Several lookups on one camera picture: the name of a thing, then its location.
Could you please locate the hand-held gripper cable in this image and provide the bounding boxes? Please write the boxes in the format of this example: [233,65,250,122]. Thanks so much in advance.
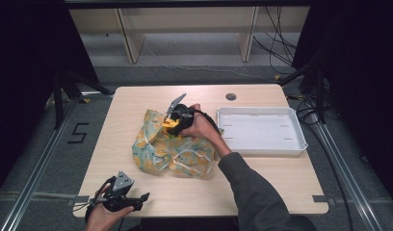
[191,108,223,136]
[72,180,117,224]

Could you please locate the orange print cloth bag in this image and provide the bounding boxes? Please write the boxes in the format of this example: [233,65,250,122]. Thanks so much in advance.
[131,109,225,179]

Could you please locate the person's left hand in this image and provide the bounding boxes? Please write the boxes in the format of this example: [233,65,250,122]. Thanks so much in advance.
[85,189,135,231]

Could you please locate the left hand-held gripper cable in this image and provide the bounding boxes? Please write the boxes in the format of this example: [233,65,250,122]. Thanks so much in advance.
[72,180,117,224]

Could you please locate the aluminium floor rail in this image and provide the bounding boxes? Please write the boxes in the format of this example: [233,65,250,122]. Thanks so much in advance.
[0,95,85,231]
[308,113,384,231]

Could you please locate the white plastic tray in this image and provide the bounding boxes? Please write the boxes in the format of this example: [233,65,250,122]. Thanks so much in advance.
[216,106,309,156]

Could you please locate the person's right hand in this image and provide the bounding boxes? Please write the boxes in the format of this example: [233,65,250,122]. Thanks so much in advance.
[179,102,222,142]

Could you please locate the light wooden shelf unit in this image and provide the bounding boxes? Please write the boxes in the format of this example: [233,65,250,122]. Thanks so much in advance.
[68,5,312,64]

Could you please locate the black tripod stand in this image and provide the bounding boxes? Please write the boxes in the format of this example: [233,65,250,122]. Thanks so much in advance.
[276,59,328,125]
[51,67,113,130]

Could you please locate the black curtain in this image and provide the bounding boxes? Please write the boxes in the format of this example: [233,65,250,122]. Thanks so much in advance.
[0,0,100,201]
[291,0,393,204]

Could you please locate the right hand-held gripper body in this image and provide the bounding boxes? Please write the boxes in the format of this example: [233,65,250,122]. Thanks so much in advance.
[165,92,197,138]

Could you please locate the black hanging cables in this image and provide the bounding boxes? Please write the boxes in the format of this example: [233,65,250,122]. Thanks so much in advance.
[251,5,299,75]

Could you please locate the black floor cables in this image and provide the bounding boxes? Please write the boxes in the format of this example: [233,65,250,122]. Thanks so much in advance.
[294,94,354,231]

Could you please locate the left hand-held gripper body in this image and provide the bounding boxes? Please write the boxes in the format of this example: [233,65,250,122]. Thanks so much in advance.
[102,170,144,213]

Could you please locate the right hand-held gripper cable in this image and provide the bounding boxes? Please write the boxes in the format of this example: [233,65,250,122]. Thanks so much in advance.
[191,108,223,136]

